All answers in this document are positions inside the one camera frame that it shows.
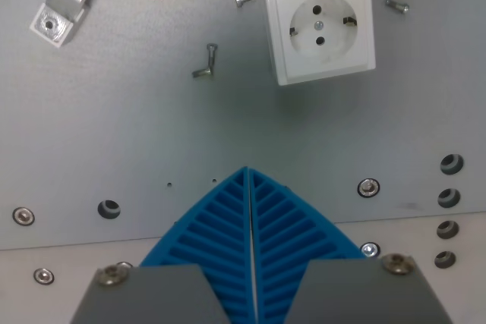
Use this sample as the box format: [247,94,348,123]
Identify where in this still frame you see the white wall power socket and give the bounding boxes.
[263,0,377,87]

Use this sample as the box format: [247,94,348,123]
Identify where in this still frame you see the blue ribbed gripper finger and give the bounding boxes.
[248,167,455,324]
[69,166,257,324]

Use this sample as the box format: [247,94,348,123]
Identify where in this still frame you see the aluminium stepped bracket block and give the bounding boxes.
[29,0,96,49]

